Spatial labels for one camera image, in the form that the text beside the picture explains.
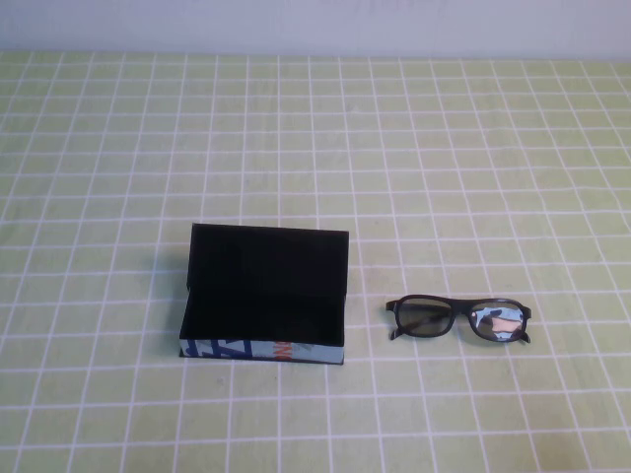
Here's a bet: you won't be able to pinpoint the black glasses case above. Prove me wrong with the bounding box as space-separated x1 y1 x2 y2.
176 223 350 370

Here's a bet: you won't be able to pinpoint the black framed glasses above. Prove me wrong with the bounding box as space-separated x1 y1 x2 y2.
385 294 534 346

